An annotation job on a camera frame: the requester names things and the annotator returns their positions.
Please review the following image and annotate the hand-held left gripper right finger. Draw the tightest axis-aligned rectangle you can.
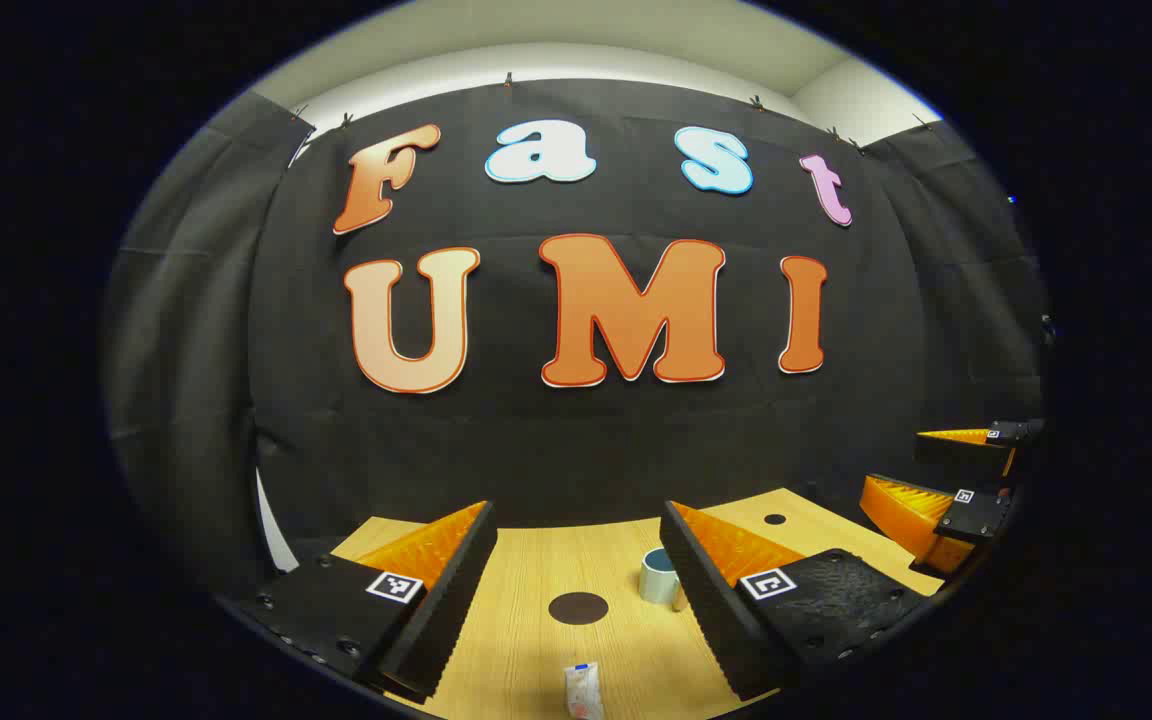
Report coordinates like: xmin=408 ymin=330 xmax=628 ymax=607
xmin=658 ymin=500 xmax=937 ymax=703

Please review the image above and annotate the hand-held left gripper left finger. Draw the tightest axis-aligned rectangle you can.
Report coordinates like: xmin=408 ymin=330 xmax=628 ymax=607
xmin=236 ymin=500 xmax=499 ymax=701

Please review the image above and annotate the light blue cup wooden handle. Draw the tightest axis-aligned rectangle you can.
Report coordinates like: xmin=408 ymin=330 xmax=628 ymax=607
xmin=638 ymin=547 xmax=689 ymax=613

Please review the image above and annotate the dark brown round coaster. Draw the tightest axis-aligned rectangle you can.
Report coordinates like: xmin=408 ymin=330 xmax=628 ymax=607
xmin=548 ymin=591 xmax=609 ymax=627

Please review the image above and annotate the white toothpaste tube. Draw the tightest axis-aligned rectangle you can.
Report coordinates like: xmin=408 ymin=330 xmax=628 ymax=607
xmin=563 ymin=662 xmax=605 ymax=720

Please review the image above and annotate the wooden desktop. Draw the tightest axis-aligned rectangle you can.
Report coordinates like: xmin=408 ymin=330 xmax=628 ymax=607
xmin=331 ymin=487 xmax=947 ymax=720

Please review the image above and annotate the black backdrop cloth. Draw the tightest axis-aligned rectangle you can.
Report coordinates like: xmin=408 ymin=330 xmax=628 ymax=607
xmin=101 ymin=78 xmax=1052 ymax=601

